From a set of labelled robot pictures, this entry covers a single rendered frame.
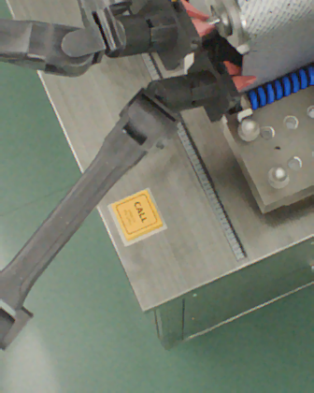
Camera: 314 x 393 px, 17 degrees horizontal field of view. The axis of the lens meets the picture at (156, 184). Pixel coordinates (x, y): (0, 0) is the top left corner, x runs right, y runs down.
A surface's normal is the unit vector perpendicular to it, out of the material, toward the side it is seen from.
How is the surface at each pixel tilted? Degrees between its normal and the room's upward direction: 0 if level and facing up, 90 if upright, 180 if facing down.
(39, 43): 14
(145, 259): 0
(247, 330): 0
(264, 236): 0
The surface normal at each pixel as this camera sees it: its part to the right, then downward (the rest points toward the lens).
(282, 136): -0.02, -0.25
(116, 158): 0.07, -0.07
